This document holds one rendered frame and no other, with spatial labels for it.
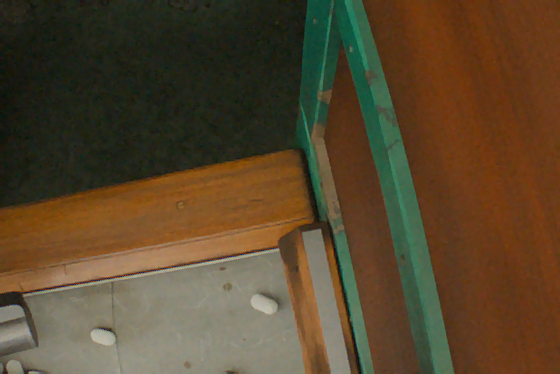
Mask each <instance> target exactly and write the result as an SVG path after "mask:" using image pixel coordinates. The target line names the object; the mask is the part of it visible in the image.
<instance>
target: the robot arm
mask: <svg viewBox="0 0 560 374"><path fill-rule="evenodd" d="M35 347H39V339H38V336H37V333H36V328H35V325H34V320H33V318H32V315H31V313H30V310H29V308H28V304H27V302H26V301H25V299H24V296H23V295H22V293H20V292H18V291H12V292H9V291H8V292H4V293H0V357H1V356H2V357H4V356H6V355H10V354H12V353H18V352H21V351H23V350H29V349H32V348H35Z"/></svg>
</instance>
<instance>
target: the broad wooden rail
mask: <svg viewBox="0 0 560 374"><path fill-rule="evenodd" d="M317 222H319V216H318V211H317V206H316V202H315V197H314V193H313V188H312V184H310V179H309V175H308V170H307V165H306V160H305V156H304V152H303V150H302V149H301V148H293V149H288V150H283V151H278V152H273V153H267V154H262V155H256V156H251V157H246V158H241V159H235V160H230V161H225V162H220V164H215V165H210V166H204V167H199V168H194V169H189V170H184V171H179V172H173V173H168V174H163V175H158V176H154V177H149V178H143V179H138V180H134V181H129V182H124V183H120V184H114V185H110V186H105V187H100V188H96V189H91V190H86V191H81V192H77V193H73V194H68V195H64V196H59V197H54V198H50V199H41V200H37V201H32V202H28V203H23V204H19V205H15V206H11V207H6V208H1V209H0V293H4V292H8V291H9V292H12V291H18V292H20V293H22V295H24V294H28V293H32V292H35V293H36V292H41V291H45V290H49V289H52V290H54V289H58V288H62V287H67V286H70V287H71V286H75V285H80V284H84V283H93V282H98V281H102V280H107V279H109V280H111V279H116V278H120V277H125V276H129V275H132V276H134V275H139V274H143V273H148V272H153V271H158V270H160V271H163V270H168V269H173V268H178V267H183V266H188V265H192V264H197V263H199V264H202V263H207V262H212V261H217V260H222V259H227V258H232V257H237V256H242V255H247V254H252V253H257V252H263V251H268V250H273V249H278V248H279V247H278V240H279V238H281V237H282V236H284V235H286V234H287V233H289V232H290V231H292V230H294V229H295V228H297V227H299V226H301V225H306V224H311V223H317Z"/></svg>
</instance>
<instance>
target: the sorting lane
mask: <svg viewBox="0 0 560 374"><path fill-rule="evenodd" d="M258 294H261V295H263V296H265V297H267V298H269V299H272V300H275V301H276V302H277V303H278V310H277V312H276V313H274V314H267V313H265V312H263V311H261V310H258V309H256V308H254V307H253V306H252V303H251V299H252V298H253V297H254V296H255V295H258ZM23 296H24V299H25V301H26V302H27V304H28V308H29V310H30V313H31V315H32V318H33V320H34V325H35V328H36V333H37V336H38V339H39V347H35V348H32V349H29V350H23V351H21V352H18V353H12V354H10V355H6V356H4V357H2V356H1V357H0V364H2V365H3V367H4V371H3V373H2V374H8V371H7V368H6V367H7V363H8V361H9V360H17V361H19V362H20V363H21V365H22V369H23V372H24V374H28V373H29V372H30V371H36V372H39V373H44V374H220V373H229V374H305V368H304V364H303V359H302V352H301V348H300V344H299V340H298V336H297V327H296V322H295V318H294V313H293V309H292V304H291V299H290V296H289V291H288V287H287V283H286V278H285V272H284V267H283V264H282V260H281V256H280V251H279V248H278V249H273V250H268V251H263V252H257V253H252V254H247V255H242V256H237V257H232V258H227V259H222V260H217V261H212V262H207V263H202V264H199V263H197V264H192V265H188V266H183V267H178V268H173V269H168V270H163V271H160V270H158V271H153V272H148V273H143V274H139V275H134V276H132V275H129V276H125V277H120V278H116V279H111V280H109V279H107V280H102V281H98V282H93V283H84V284H80V285H75V286H71V287H70V286H67V287H62V288H58V289H54V290H52V289H49V290H45V291H41V292H36V293H35V292H32V293H28V294H24V295H23ZM94 328H95V329H102V330H106V331H110V332H112V333H113V335H114V337H115V339H116V341H115V342H114V343H113V344H112V345H110V346H106V345H104V344H102V343H98V342H96V341H94V340H93V339H92V337H91V332H92V331H93V329H94Z"/></svg>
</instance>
